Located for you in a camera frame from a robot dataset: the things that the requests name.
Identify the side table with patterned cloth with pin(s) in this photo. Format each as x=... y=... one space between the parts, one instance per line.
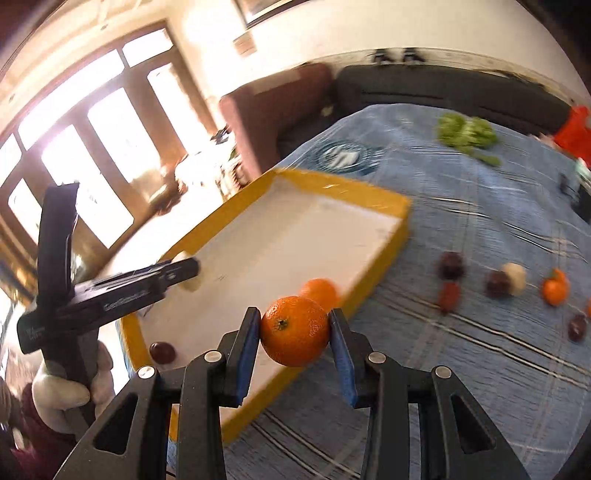
x=207 y=170

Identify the wooden glazed door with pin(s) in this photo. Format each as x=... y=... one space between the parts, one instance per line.
x=134 y=83

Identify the white peeled fruit piece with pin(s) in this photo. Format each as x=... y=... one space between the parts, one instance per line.
x=193 y=282
x=516 y=277

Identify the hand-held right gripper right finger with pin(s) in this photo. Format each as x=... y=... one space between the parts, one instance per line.
x=342 y=364

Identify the small wall plaque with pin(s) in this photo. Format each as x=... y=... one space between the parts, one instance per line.
x=244 y=45

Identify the brown armchair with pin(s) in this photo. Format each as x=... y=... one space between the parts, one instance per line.
x=272 y=110

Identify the dark red plum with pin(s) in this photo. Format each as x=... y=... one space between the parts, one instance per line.
x=449 y=297
x=162 y=352
x=496 y=284
x=577 y=326
x=451 y=265

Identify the black device on headboard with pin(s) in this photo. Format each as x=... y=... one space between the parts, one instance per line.
x=383 y=55
x=413 y=54

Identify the green lettuce bunch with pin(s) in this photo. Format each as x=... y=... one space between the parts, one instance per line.
x=466 y=131

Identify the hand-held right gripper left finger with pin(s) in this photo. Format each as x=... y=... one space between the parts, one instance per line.
x=247 y=364

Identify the black sofa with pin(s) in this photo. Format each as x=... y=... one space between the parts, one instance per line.
x=438 y=87

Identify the person's left forearm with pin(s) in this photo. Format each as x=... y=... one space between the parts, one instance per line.
x=27 y=443

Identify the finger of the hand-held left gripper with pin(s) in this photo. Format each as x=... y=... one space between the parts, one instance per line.
x=180 y=271

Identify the black box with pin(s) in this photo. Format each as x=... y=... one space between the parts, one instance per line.
x=572 y=191

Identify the person's left hand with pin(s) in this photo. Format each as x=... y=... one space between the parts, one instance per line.
x=53 y=392

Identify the yellow cardboard tray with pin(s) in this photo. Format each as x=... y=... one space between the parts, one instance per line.
x=300 y=221

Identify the red plastic bag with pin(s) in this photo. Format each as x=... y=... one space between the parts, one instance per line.
x=573 y=129

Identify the framed wall picture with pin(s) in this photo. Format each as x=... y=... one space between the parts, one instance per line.
x=272 y=9

